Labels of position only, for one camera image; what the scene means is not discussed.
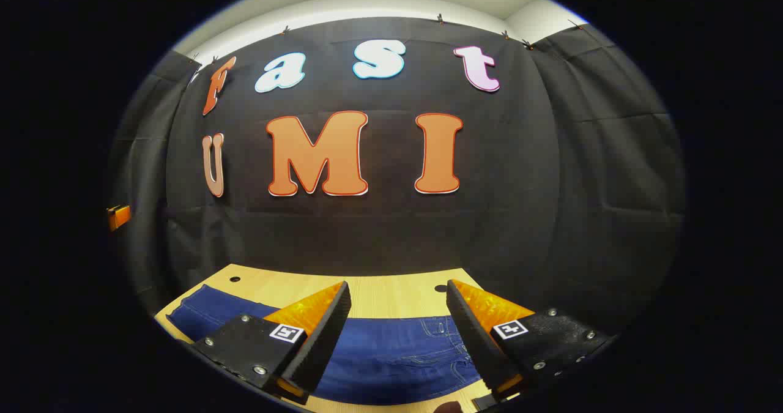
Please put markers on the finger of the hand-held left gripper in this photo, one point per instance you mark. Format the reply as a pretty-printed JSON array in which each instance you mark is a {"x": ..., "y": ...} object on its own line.
[{"x": 119, "y": 217}]

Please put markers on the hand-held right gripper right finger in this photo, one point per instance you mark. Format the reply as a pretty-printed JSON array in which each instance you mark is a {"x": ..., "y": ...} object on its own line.
[{"x": 474, "y": 333}]

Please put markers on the blue jeans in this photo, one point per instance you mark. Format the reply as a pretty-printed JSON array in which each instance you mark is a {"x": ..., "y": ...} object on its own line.
[{"x": 391, "y": 352}]

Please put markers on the black backdrop cloth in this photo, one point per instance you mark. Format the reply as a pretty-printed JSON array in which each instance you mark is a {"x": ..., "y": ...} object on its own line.
[{"x": 391, "y": 235}]

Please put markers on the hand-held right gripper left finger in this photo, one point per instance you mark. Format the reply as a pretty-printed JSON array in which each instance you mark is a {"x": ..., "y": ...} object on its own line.
[{"x": 327, "y": 324}]

